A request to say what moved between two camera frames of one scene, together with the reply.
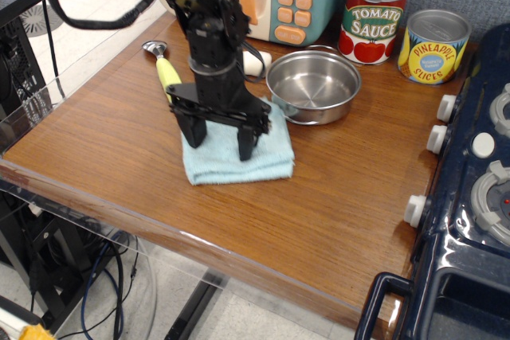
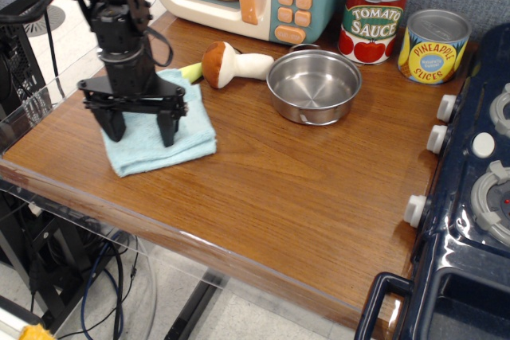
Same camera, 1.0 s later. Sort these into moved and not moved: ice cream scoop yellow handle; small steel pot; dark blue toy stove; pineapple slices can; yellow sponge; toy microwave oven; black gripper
Moved: ice cream scoop yellow handle; black gripper
Not moved: dark blue toy stove; toy microwave oven; yellow sponge; pineapple slices can; small steel pot
